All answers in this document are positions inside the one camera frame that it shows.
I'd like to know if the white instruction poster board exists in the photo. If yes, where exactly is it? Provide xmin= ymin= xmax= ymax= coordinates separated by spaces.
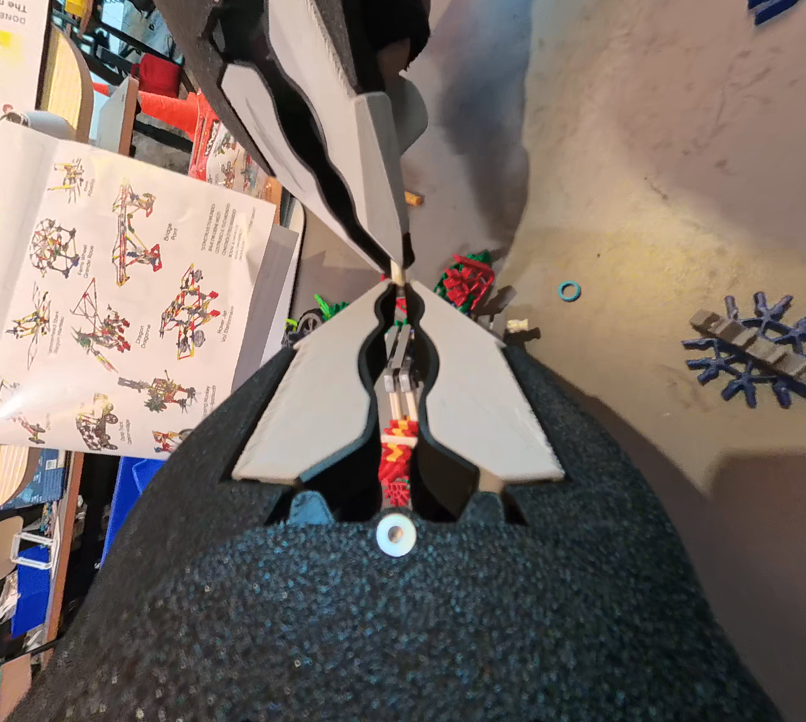
xmin=0 ymin=0 xmax=62 ymax=113

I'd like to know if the light wooden desk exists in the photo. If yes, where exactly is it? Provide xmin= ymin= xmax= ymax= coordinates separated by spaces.
xmin=37 ymin=28 xmax=97 ymax=144

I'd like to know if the white book stand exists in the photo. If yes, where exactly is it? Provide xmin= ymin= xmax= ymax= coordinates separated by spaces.
xmin=232 ymin=223 xmax=307 ymax=396

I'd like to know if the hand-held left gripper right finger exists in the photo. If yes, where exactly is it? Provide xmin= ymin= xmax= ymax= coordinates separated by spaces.
xmin=406 ymin=280 xmax=565 ymax=493

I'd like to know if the blue grey snowflake connector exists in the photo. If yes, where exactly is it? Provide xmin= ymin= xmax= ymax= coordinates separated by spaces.
xmin=682 ymin=291 xmax=806 ymax=410

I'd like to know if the green connector chain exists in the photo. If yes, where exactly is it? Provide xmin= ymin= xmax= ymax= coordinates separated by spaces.
xmin=313 ymin=292 xmax=351 ymax=324

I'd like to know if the toy instruction booklet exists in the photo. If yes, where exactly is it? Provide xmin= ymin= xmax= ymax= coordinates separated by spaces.
xmin=0 ymin=120 xmax=282 ymax=462

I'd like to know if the red plastic object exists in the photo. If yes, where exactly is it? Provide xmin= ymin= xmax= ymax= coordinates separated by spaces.
xmin=92 ymin=53 xmax=210 ymax=126

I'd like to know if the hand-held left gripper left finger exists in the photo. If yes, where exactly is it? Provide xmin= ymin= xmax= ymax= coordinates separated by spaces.
xmin=231 ymin=280 xmax=397 ymax=488

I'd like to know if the grey wheel with black tyre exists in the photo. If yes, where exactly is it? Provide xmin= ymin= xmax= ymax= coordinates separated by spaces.
xmin=286 ymin=306 xmax=330 ymax=346

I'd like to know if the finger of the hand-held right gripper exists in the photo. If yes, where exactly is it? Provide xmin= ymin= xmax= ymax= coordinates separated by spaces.
xmin=266 ymin=0 xmax=410 ymax=270
xmin=217 ymin=63 xmax=394 ymax=278

